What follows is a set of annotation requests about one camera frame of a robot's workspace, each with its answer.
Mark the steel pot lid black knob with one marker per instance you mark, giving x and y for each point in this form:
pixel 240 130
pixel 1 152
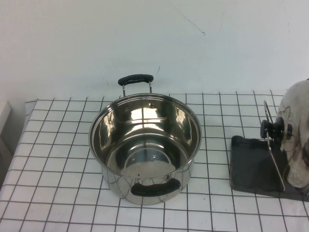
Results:
pixel 297 116

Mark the beige box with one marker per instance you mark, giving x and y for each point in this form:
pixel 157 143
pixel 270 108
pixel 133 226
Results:
pixel 4 125

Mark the dark grey rack drip tray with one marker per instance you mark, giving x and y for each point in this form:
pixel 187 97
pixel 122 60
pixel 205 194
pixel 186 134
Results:
pixel 251 166

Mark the white black grid tablecloth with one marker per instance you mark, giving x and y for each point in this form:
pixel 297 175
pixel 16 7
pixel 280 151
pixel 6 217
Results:
pixel 48 169

